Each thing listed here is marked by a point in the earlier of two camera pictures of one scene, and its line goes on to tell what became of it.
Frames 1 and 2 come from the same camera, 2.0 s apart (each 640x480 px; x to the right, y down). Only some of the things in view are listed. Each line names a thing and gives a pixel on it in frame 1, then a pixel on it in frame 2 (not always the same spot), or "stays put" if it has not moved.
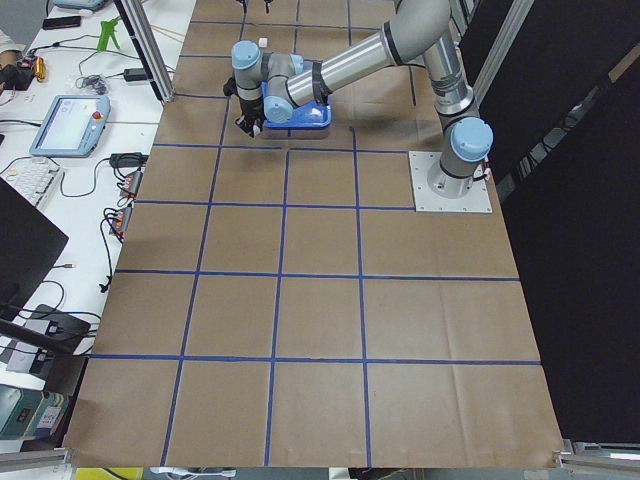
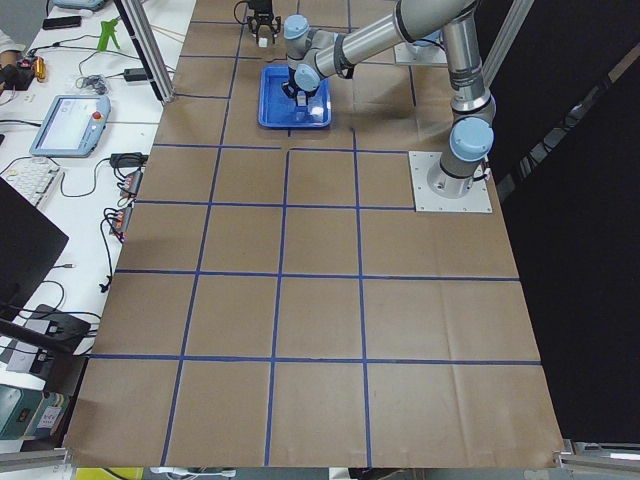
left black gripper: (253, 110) -> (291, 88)
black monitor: (30, 245) stays put
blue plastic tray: (308, 115) stays put
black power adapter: (135, 74) stays put
